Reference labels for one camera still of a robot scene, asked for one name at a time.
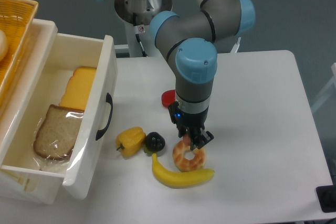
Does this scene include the red bell pepper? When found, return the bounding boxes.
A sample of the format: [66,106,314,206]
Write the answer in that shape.
[161,90,175,109]

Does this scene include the yellow banana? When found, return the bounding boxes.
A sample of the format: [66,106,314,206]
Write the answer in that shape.
[151,154,215,188]

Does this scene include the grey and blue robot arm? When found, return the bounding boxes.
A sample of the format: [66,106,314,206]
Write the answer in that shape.
[100,0,256,150]

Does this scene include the black drawer handle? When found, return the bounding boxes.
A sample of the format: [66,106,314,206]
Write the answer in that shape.
[95,93,113,141]

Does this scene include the yellow bell pepper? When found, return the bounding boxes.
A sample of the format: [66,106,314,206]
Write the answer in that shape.
[116,126,146,158]

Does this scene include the white drawer cabinet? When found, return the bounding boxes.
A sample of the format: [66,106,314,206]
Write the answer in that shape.
[1,19,57,201]

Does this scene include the dark purple mangosteen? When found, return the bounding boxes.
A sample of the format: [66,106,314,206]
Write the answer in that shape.
[143,132,165,155]

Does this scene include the brown bread slice in plastic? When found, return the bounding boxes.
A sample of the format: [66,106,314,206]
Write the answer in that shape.
[33,104,84,161]

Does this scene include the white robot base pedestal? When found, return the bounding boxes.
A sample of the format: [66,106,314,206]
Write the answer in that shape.
[114,0,172,57]

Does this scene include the glazed bread ring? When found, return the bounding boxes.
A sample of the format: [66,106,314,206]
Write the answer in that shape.
[172,140,207,173]

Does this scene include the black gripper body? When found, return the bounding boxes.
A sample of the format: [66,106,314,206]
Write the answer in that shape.
[168,100,209,137]

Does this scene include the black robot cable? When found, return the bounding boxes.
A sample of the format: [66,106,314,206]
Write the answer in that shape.
[132,13,148,57]

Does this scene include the brown egg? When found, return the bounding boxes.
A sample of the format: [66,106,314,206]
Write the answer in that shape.
[182,133,191,146]

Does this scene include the orange wicker basket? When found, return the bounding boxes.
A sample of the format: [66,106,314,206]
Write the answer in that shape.
[1,0,38,103]

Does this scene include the open upper white drawer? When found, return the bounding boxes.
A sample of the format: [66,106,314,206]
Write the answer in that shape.
[1,34,118,204]

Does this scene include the yellow cheese slice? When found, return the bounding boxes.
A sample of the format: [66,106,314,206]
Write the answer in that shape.
[59,67,96,111]

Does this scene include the black device at table edge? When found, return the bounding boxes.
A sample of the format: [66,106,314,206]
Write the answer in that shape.
[316,185,335,213]

